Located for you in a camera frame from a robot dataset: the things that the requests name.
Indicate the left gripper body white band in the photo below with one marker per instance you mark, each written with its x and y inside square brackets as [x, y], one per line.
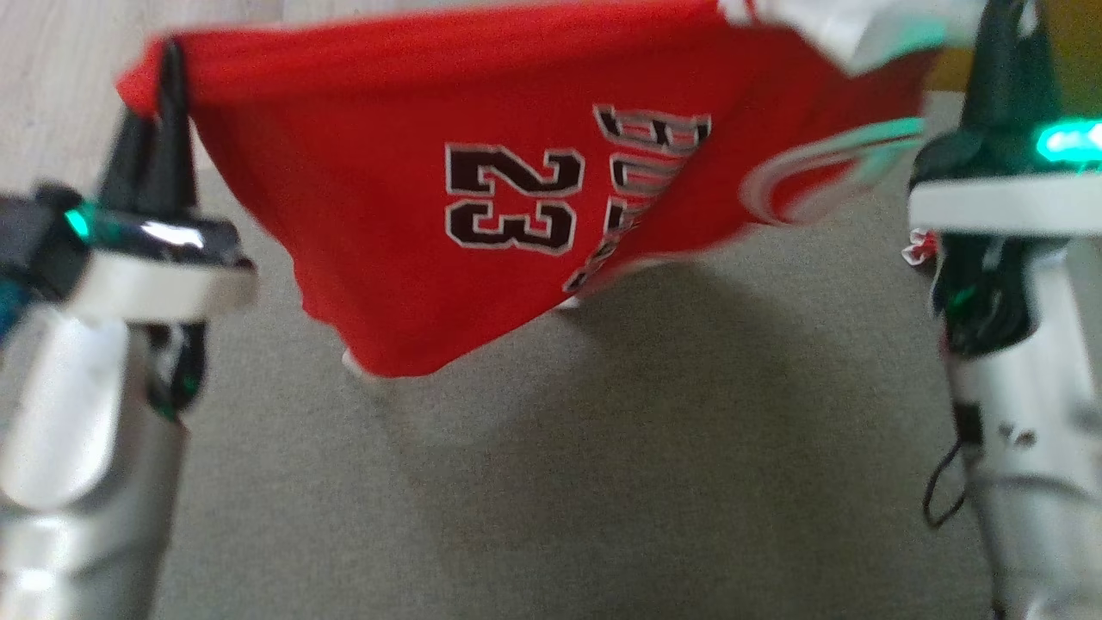
[164, 284]

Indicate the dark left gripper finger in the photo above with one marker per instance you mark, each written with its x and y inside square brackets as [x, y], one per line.
[129, 168]
[175, 146]

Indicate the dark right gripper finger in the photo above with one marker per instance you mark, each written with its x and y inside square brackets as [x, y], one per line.
[1033, 77]
[994, 77]

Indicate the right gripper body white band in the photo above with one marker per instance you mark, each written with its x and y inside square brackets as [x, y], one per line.
[999, 207]

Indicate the red basketball jersey number 23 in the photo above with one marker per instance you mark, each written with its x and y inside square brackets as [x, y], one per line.
[362, 172]

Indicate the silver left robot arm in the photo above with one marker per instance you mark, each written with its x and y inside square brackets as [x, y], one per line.
[77, 430]

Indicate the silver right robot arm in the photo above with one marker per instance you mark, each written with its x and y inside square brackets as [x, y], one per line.
[1042, 413]

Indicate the grey fabric sofa seat cushion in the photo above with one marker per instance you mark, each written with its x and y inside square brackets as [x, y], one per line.
[603, 474]

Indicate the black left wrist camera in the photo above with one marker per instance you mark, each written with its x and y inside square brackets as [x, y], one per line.
[34, 241]

